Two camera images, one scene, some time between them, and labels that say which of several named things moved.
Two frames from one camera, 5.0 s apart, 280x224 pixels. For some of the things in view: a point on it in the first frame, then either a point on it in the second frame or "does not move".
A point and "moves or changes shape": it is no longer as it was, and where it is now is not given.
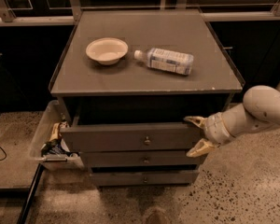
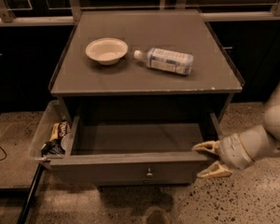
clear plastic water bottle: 171,61 does not move
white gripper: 215,129 → 230,150
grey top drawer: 128,137 moves or changes shape
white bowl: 106,50 does not move
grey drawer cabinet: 126,82 does not move
